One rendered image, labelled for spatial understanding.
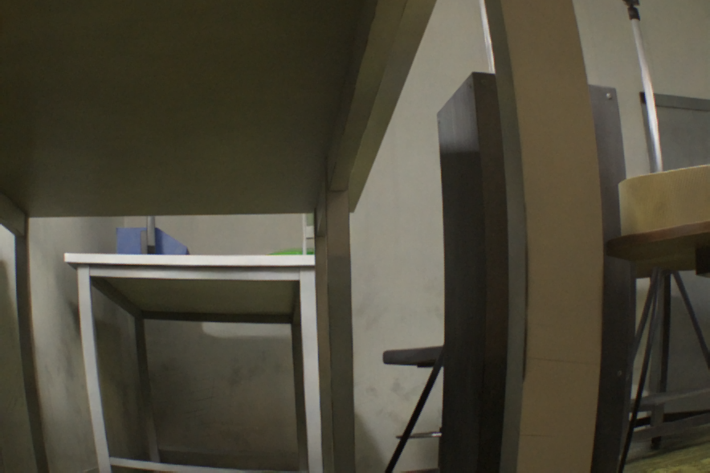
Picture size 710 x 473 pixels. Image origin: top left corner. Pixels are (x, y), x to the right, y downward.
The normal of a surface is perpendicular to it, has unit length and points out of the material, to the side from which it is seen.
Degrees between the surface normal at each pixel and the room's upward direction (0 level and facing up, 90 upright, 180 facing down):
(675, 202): 90
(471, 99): 90
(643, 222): 90
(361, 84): 180
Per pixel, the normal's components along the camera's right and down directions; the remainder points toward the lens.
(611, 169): 0.14, -0.17
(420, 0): 0.03, 0.99
